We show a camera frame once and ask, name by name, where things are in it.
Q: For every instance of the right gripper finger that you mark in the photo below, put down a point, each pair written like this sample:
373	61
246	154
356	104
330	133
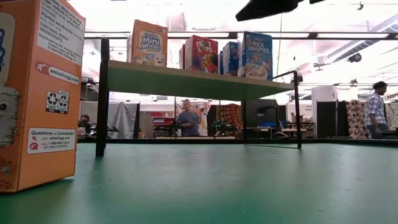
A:
267	7

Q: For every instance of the red Froot Loops cereal box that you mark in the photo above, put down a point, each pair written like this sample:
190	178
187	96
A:
182	57
202	54

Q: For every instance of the orange Mini Wheats cereal box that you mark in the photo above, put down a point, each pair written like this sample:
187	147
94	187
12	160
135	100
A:
149	43
129	49
46	124

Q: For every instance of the black round ceiling fixture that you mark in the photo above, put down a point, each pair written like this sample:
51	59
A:
354	58

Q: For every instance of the white column cabinet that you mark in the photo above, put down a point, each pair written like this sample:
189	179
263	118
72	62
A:
325	93

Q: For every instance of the black monitor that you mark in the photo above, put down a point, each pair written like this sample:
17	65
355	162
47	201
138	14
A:
264	109

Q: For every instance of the white sign board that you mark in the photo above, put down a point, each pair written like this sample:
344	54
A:
303	109

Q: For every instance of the orange black patterned cloth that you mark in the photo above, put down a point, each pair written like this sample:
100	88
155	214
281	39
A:
230	113

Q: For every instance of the black upright panel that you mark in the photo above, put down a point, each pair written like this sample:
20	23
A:
326	119

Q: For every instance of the person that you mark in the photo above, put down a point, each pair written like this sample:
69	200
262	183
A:
84	121
375	109
188	121

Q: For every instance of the maroon dotted hanging cloth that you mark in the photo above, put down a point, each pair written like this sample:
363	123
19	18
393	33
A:
357	119

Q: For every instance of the small black background robot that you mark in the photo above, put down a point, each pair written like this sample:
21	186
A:
221	126

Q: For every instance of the red storage rack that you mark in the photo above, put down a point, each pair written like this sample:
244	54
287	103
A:
161	119

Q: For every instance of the green table mat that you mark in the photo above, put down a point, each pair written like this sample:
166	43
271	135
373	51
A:
248	186

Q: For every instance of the grey draped cloth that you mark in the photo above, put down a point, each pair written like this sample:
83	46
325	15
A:
122	119

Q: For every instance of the black ceiling rail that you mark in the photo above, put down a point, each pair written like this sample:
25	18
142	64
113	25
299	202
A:
233	35

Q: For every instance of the black aluminium rig frame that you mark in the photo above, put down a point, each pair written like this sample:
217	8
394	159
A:
342	141

